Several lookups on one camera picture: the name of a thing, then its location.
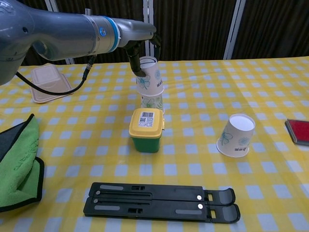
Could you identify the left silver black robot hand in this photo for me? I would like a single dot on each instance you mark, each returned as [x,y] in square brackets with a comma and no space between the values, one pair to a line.
[137,31]

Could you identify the white floral paper cup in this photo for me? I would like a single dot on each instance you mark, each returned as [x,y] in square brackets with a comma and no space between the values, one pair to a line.
[153,102]
[237,137]

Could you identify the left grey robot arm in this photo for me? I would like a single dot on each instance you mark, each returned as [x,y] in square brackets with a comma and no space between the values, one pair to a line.
[60,33]

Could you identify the yellow white checkered tablecloth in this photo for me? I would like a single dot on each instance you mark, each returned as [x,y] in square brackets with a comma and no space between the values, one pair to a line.
[193,145]

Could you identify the green box with yellow lid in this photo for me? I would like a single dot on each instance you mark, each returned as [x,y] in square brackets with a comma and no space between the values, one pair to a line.
[146,130]

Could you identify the beige lidded takeout container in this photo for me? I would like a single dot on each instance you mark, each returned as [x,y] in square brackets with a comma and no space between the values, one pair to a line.
[48,82]

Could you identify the black folding laptop stand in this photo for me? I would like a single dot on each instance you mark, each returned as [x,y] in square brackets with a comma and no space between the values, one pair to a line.
[159,203]

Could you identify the green grey microfibre cloth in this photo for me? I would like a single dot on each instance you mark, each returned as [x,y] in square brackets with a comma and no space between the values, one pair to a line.
[19,164]

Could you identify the red flat ink pad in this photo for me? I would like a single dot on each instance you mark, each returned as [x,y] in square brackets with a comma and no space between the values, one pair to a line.
[299,130]

